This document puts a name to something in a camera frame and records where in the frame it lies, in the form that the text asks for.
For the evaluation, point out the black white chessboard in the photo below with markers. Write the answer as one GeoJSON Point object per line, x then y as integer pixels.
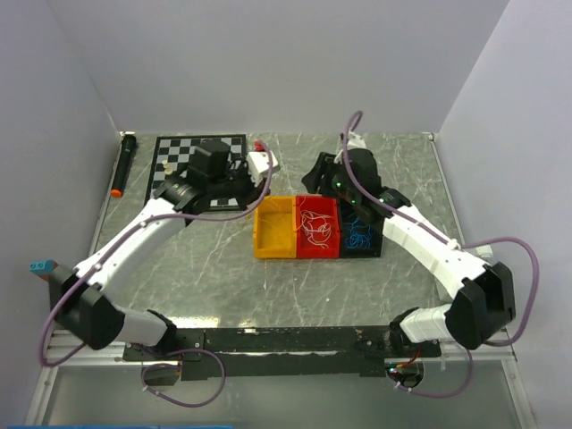
{"type": "Point", "coordinates": [176, 151]}

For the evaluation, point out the cream chess piece left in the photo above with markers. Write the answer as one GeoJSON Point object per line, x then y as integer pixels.
{"type": "Point", "coordinates": [168, 170]}

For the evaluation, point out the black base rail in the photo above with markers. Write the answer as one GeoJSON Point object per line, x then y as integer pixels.
{"type": "Point", "coordinates": [361, 350]}

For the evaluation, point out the black plastic bin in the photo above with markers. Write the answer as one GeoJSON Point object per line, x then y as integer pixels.
{"type": "Point", "coordinates": [357, 239]}

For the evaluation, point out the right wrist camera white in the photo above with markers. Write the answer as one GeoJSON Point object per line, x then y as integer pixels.
{"type": "Point", "coordinates": [355, 141]}

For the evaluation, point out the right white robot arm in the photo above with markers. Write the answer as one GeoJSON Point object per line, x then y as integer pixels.
{"type": "Point", "coordinates": [479, 296]}

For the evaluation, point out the blue brown toy block stick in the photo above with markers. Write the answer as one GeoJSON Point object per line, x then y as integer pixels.
{"type": "Point", "coordinates": [43, 268]}

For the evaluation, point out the red plastic bin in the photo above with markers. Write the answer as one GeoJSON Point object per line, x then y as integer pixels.
{"type": "Point", "coordinates": [317, 227]}

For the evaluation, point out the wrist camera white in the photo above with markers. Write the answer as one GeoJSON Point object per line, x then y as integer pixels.
{"type": "Point", "coordinates": [355, 141]}
{"type": "Point", "coordinates": [258, 165]}

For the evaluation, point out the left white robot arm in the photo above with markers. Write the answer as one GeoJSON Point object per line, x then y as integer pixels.
{"type": "Point", "coordinates": [84, 296]}

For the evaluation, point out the white scanner device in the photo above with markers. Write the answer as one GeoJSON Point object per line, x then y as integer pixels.
{"type": "Point", "coordinates": [485, 252]}

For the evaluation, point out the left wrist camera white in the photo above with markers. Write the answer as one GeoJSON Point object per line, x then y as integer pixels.
{"type": "Point", "coordinates": [258, 165]}

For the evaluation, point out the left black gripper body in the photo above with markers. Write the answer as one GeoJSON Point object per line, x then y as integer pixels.
{"type": "Point", "coordinates": [235, 184]}

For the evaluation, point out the black marker orange cap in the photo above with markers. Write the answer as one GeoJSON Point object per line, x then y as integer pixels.
{"type": "Point", "coordinates": [128, 149]}

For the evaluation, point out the yellow plastic bin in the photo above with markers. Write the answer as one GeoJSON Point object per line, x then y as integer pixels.
{"type": "Point", "coordinates": [274, 234]}

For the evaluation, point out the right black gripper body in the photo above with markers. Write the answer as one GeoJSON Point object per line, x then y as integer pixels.
{"type": "Point", "coordinates": [334, 181]}

